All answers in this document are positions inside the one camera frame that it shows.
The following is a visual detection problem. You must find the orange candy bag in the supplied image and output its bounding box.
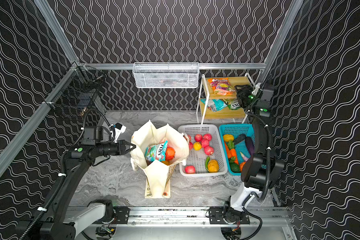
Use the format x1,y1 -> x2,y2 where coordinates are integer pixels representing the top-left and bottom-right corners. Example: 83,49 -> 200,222
208,78 -> 236,96

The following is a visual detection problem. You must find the floral canvas grocery bag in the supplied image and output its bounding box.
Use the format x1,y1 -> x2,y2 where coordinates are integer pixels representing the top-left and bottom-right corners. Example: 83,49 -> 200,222
131,121 -> 191,199

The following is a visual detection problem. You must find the teal Fox's candy bag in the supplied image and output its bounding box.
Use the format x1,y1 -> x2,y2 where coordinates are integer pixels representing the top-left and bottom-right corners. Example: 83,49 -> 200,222
145,141 -> 168,162

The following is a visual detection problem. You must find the red tomato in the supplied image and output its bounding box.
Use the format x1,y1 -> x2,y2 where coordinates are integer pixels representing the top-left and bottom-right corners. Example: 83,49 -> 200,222
165,147 -> 176,161

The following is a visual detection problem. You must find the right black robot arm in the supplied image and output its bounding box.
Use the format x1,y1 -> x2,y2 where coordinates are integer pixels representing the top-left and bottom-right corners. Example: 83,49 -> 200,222
223,84 -> 284,224

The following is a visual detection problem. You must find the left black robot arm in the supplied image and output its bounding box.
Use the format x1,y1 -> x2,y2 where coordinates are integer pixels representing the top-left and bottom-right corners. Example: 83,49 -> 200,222
16,140 -> 136,240

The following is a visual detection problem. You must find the green Fox's bag lower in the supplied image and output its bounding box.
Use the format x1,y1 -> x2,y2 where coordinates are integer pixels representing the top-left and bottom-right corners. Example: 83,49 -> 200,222
224,99 -> 241,110

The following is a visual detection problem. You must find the teal snack bag lower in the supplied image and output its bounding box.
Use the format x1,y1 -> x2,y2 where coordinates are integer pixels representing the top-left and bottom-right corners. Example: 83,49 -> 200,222
201,99 -> 227,112

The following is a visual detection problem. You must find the white wooden two-tier shelf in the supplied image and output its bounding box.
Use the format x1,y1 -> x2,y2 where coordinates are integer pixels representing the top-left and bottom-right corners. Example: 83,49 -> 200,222
196,73 -> 257,124

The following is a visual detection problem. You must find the teal plastic vegetable basket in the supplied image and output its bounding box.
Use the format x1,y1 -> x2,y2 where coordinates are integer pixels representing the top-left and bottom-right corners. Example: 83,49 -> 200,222
219,124 -> 255,176

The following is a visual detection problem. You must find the dark green cucumber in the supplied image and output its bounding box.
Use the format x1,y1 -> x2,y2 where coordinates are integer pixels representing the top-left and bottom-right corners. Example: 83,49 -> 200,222
233,134 -> 247,145

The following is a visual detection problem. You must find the yellow pepper in teal basket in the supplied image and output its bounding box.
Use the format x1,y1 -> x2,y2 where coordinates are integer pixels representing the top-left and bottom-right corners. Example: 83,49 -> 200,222
223,134 -> 235,143

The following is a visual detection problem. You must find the red apple back right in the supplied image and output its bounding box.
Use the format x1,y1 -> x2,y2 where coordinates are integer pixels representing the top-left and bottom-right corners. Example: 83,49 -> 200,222
203,134 -> 212,141

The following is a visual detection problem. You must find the orange carrot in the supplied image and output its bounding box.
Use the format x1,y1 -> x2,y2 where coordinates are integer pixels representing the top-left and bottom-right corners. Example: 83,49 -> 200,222
224,143 -> 232,159
230,148 -> 239,164

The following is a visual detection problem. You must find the red peach middle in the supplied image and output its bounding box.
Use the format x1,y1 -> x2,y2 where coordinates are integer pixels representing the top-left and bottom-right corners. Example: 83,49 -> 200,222
201,138 -> 210,148

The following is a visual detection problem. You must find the red peach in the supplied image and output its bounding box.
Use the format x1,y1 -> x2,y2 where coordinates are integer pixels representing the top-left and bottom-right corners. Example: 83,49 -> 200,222
201,138 -> 210,148
194,134 -> 203,143

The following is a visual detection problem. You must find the striped purple eggplant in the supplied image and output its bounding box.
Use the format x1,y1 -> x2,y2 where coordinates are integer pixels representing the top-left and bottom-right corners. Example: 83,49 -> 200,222
240,152 -> 249,162

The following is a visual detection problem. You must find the red apple with stem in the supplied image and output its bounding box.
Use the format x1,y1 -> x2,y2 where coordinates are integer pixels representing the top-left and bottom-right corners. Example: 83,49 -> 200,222
204,146 -> 215,156

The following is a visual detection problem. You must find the small yellow lemon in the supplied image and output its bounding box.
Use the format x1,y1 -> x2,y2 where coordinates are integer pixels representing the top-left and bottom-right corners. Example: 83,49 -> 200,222
193,142 -> 202,151

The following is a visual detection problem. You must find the white plastic fruit basket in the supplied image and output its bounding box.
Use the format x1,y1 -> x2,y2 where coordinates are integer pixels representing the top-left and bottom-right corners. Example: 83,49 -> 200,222
178,124 -> 228,177

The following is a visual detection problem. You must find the green pepper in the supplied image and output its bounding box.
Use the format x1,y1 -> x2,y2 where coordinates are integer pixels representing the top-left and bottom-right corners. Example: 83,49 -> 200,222
230,162 -> 241,173

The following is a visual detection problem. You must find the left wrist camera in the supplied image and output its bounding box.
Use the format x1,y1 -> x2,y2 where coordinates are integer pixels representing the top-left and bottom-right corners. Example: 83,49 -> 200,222
109,123 -> 127,143

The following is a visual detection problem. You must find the black wire wall basket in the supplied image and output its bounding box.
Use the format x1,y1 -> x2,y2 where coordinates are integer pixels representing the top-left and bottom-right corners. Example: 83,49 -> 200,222
46,66 -> 106,117

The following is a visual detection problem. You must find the white wire wall basket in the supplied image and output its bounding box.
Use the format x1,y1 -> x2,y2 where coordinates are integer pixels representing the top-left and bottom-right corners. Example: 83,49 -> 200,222
132,62 -> 200,89

